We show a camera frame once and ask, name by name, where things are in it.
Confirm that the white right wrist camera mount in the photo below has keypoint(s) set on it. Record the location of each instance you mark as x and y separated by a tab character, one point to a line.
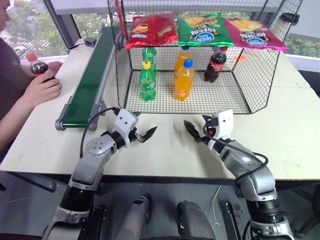
225	122

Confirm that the person's right hand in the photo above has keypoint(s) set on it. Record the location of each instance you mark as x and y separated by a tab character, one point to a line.
42	91

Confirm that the cola bottle red cap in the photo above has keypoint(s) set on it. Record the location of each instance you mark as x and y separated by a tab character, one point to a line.
37	67
214	66

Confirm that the person's right forearm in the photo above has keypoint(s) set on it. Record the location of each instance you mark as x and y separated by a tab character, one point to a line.
15	120

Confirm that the orange soda bottle blue cap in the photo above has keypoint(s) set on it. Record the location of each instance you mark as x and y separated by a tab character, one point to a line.
181	58
183	83

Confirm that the grey table support bracket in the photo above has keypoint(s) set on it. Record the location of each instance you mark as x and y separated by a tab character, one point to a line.
37	181

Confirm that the paper cup black lid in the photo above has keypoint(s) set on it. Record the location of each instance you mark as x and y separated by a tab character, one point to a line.
285	27

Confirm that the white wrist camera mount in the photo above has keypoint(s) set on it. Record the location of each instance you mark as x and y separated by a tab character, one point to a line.
225	122
124	121

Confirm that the black power adapter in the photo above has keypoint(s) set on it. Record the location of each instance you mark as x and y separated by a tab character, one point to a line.
90	42

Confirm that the person in dark shirt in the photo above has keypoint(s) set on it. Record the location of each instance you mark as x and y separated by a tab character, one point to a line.
11	75

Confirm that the black metal bracket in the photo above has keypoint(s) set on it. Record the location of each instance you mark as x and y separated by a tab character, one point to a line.
233	211

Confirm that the red hanging strip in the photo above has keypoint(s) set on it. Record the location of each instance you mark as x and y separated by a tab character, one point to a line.
120	22

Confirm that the person's left hand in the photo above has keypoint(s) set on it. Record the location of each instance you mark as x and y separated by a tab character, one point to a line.
55	67

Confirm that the green conveyor belt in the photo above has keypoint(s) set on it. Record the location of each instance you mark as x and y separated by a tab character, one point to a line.
87	82

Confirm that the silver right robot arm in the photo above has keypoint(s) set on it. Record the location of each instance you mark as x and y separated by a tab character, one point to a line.
252	172

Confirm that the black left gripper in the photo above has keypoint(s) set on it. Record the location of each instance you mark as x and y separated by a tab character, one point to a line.
135	135

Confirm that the dark rounded shape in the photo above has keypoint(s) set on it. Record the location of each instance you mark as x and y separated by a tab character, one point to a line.
195	220

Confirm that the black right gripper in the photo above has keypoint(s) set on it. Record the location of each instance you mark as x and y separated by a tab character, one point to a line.
208	130

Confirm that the grey rounded shape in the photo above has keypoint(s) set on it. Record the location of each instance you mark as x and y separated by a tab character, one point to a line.
136	217

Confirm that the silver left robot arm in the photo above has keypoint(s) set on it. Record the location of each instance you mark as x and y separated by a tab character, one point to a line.
87	165

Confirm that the pink chips bag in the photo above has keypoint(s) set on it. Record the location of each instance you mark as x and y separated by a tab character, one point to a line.
252	35

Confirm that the green chips bag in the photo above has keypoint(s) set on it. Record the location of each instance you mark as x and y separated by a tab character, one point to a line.
203	31

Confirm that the green soda bottle yellow cap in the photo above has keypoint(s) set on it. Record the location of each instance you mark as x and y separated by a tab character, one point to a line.
147	82

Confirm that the grey window frame pillar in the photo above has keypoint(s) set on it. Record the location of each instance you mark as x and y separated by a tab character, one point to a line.
62	22

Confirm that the orange tape scrap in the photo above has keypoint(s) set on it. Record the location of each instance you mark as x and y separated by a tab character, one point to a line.
240	58

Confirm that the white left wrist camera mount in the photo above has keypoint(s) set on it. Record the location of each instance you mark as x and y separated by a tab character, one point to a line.
124	121

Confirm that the red chips bag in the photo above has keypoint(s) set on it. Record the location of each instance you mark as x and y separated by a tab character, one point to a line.
152	31

